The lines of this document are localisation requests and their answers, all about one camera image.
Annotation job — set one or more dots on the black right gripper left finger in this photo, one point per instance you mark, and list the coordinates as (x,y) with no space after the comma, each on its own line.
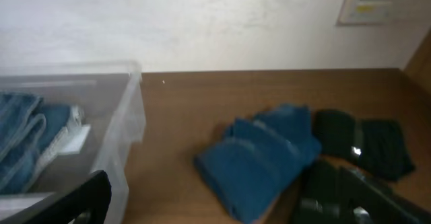
(88,202)

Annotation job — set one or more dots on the clear plastic storage bin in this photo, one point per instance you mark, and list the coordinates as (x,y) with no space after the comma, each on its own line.
(114,119)

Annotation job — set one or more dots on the blue garment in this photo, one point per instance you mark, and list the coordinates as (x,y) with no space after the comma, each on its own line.
(257,159)

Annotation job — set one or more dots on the black folded garment lower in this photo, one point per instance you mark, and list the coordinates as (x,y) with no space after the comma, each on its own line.
(319,201)

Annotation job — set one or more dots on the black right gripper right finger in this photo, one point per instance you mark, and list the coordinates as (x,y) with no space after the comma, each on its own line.
(362,200)

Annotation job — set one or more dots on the dark blue jeans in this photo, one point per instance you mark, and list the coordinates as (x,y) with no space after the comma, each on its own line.
(33,133)

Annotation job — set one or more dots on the black folded garment upper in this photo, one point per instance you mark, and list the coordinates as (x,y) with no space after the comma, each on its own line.
(373,144)

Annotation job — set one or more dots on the black folded garment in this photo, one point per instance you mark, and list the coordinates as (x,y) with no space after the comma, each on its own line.
(319,201)
(373,144)

